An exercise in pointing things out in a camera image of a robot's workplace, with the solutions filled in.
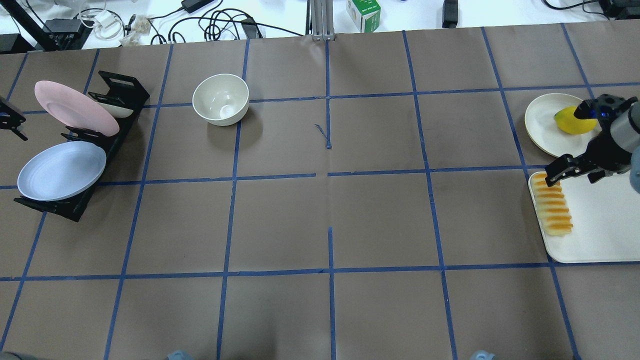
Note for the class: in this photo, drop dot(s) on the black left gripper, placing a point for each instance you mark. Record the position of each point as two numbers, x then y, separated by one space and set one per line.
9 119

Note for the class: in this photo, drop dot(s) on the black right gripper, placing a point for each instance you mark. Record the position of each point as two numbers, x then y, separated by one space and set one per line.
601 152

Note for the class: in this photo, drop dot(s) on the sliced bread loaf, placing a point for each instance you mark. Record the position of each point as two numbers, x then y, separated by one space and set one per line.
551 207

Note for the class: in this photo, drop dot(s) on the blue plate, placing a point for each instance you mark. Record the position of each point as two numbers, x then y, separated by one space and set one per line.
62 171

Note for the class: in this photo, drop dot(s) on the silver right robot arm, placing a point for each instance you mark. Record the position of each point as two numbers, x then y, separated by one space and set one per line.
614 150

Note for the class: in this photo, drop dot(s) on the cream plate under lemon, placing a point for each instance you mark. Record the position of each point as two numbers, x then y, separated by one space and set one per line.
544 132

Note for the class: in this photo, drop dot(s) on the pink plate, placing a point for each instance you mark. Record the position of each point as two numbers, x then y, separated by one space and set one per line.
74 109

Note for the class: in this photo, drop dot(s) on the small cream plate in rack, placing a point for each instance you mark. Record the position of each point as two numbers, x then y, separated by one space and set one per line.
116 111

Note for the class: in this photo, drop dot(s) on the yellow lemon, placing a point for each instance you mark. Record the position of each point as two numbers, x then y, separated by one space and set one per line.
568 122

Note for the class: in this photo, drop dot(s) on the white rectangular tray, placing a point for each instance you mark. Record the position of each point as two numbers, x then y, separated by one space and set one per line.
605 222

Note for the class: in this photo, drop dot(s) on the black dish rack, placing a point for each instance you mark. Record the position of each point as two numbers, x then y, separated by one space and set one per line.
123 91

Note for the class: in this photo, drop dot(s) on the black power adapter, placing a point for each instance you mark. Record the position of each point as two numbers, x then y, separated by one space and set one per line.
191 6

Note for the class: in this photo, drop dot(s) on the cream bowl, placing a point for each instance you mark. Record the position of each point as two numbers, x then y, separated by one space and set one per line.
222 99

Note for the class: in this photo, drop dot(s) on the green white carton box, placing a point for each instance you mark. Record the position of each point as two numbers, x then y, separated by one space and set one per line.
365 14

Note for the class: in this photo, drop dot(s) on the aluminium frame post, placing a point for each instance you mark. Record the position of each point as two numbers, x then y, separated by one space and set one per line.
320 20

